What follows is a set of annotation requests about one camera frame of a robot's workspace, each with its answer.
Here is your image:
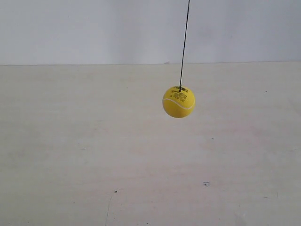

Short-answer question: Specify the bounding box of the yellow tennis ball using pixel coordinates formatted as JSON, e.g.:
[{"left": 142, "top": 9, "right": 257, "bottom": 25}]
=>
[{"left": 162, "top": 86, "right": 195, "bottom": 118}]

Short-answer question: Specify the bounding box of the thin black hanging string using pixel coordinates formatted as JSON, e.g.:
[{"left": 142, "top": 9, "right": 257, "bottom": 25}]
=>
[{"left": 178, "top": 0, "right": 191, "bottom": 92}]

